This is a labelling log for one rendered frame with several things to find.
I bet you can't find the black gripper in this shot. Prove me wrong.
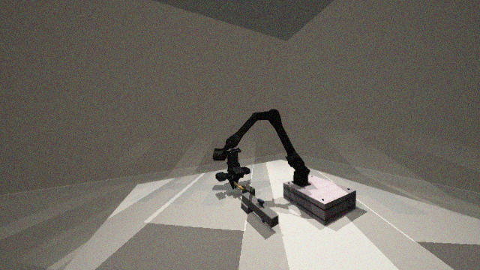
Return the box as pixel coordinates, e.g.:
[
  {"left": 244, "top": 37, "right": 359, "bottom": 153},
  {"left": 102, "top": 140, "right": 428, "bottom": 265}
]
[{"left": 215, "top": 161, "right": 251, "bottom": 190}]

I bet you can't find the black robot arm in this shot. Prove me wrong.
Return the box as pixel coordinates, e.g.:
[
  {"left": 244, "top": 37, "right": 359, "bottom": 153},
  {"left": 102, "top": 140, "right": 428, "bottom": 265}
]
[{"left": 213, "top": 109, "right": 311, "bottom": 188}]

